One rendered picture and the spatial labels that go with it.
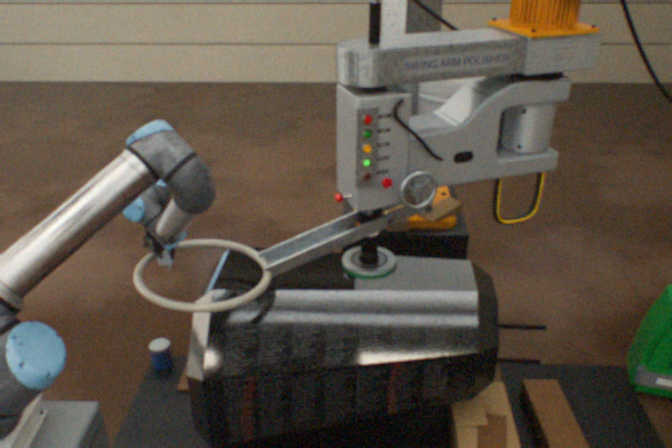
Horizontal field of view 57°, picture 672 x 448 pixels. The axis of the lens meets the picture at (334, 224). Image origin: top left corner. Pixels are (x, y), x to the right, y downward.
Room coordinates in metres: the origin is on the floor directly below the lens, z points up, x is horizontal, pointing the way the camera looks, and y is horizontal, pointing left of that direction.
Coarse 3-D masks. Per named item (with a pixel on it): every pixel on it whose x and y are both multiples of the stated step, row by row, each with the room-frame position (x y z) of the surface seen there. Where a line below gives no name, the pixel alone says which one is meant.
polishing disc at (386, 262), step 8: (360, 248) 2.21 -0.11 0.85; (344, 256) 2.14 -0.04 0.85; (352, 256) 2.14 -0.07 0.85; (384, 256) 2.14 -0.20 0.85; (392, 256) 2.14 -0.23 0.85; (344, 264) 2.08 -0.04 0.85; (352, 264) 2.08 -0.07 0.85; (360, 264) 2.08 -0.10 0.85; (368, 264) 2.08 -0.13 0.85; (376, 264) 2.08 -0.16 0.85; (384, 264) 2.08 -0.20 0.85; (392, 264) 2.08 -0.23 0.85; (360, 272) 2.02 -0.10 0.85; (368, 272) 2.02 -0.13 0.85; (376, 272) 2.02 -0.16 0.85; (384, 272) 2.03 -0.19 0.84
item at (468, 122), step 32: (480, 96) 2.21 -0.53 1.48; (512, 96) 2.19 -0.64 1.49; (544, 96) 2.24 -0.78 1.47; (416, 128) 2.14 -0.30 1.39; (448, 128) 2.12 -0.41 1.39; (480, 128) 2.15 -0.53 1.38; (416, 160) 2.07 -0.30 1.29; (448, 160) 2.11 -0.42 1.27; (480, 160) 2.16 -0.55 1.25; (512, 160) 2.21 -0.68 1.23; (544, 160) 2.25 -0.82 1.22
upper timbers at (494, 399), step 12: (492, 384) 2.06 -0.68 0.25; (480, 396) 1.99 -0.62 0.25; (492, 396) 1.99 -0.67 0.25; (504, 396) 1.99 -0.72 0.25; (492, 408) 1.92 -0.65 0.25; (504, 408) 1.92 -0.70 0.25; (456, 432) 1.80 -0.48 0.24; (468, 432) 1.79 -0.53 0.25; (456, 444) 1.76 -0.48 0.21; (468, 444) 1.73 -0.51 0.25; (516, 444) 1.73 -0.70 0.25
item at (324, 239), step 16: (384, 208) 2.20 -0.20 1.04; (400, 208) 2.11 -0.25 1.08; (336, 224) 2.13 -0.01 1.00; (352, 224) 2.15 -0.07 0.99; (368, 224) 2.06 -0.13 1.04; (384, 224) 2.08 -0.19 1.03; (288, 240) 2.08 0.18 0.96; (304, 240) 2.09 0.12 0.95; (320, 240) 2.09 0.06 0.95; (336, 240) 2.01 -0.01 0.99; (352, 240) 2.04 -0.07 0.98; (272, 256) 2.05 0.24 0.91; (288, 256) 2.04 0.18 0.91; (304, 256) 1.97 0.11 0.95; (320, 256) 1.99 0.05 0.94; (272, 272) 1.93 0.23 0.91
